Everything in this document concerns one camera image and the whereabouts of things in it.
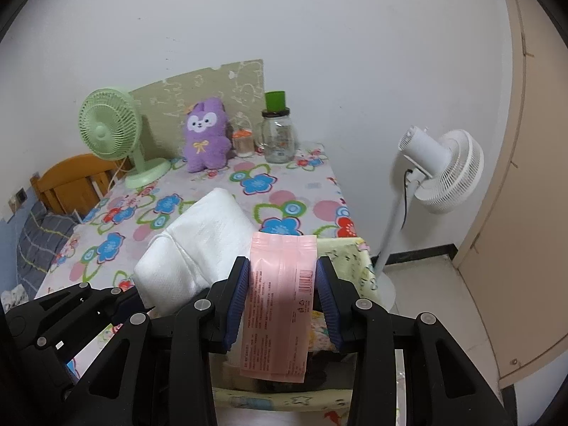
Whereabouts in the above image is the white cotton pad pack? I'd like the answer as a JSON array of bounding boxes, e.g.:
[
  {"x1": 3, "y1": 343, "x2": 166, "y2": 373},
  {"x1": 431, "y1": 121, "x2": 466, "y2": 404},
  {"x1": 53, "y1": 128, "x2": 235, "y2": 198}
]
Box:
[{"x1": 134, "y1": 187, "x2": 256, "y2": 317}]

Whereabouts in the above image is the pink packet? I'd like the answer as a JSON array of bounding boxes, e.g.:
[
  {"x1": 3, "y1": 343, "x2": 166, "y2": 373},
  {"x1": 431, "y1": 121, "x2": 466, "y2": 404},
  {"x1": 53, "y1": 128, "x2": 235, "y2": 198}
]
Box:
[{"x1": 240, "y1": 232, "x2": 318, "y2": 383}]

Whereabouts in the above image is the crumpled white cloth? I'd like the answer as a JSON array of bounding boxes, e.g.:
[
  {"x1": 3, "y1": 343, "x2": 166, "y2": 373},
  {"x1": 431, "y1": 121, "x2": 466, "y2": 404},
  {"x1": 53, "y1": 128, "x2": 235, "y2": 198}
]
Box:
[{"x1": 1, "y1": 284, "x2": 29, "y2": 313}]

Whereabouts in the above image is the grey plaid pillow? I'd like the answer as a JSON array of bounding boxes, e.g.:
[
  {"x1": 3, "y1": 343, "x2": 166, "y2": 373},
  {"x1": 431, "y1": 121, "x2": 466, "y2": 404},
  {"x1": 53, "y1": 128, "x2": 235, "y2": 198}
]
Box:
[{"x1": 16, "y1": 201, "x2": 78, "y2": 296}]

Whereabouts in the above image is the beige door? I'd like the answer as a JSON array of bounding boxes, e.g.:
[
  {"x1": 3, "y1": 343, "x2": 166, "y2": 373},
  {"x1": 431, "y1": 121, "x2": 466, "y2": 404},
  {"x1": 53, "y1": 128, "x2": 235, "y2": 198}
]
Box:
[{"x1": 453, "y1": 0, "x2": 567, "y2": 388}]

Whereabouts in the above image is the yellow patterned storage box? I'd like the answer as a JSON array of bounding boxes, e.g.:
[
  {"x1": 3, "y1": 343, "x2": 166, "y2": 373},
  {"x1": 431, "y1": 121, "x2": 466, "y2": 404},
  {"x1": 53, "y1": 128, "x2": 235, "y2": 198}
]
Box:
[{"x1": 213, "y1": 236, "x2": 396, "y2": 413}]

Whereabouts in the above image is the green desk fan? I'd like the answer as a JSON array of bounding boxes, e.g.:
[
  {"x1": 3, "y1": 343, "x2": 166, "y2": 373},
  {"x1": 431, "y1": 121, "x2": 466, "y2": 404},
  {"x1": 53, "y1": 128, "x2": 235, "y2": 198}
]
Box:
[{"x1": 78, "y1": 88, "x2": 170, "y2": 190}]

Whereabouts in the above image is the white standing fan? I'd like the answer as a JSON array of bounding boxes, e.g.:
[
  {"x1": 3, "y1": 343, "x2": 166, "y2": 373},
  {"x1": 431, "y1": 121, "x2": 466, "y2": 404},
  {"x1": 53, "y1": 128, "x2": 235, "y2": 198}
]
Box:
[{"x1": 374, "y1": 126, "x2": 486, "y2": 312}]

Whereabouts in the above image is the floral tablecloth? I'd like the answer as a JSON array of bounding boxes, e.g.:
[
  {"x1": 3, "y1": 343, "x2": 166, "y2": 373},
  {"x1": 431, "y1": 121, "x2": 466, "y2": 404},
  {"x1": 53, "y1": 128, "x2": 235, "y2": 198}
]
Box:
[{"x1": 38, "y1": 143, "x2": 356, "y2": 296}]

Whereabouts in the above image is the purple plush toy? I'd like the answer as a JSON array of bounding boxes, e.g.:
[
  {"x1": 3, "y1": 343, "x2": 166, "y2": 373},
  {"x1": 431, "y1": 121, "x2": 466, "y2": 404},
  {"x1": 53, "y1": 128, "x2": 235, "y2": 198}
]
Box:
[{"x1": 183, "y1": 97, "x2": 232, "y2": 173}]

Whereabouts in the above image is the green patterned cardboard sheet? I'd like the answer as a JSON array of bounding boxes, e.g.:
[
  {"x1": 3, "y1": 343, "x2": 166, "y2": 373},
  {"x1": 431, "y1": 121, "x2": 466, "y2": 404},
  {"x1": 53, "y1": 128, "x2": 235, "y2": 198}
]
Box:
[{"x1": 130, "y1": 59, "x2": 266, "y2": 160}]

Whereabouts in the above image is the toothpick jar orange lid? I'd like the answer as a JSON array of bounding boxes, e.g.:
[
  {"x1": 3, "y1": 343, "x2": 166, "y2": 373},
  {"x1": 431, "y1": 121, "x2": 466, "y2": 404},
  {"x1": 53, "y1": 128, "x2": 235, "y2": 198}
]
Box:
[{"x1": 232, "y1": 129, "x2": 255, "y2": 158}]

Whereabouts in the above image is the glass jar green lid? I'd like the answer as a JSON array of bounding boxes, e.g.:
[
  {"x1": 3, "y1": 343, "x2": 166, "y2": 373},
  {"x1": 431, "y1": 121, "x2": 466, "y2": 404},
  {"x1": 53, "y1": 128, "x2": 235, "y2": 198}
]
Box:
[{"x1": 259, "y1": 91, "x2": 296, "y2": 164}]

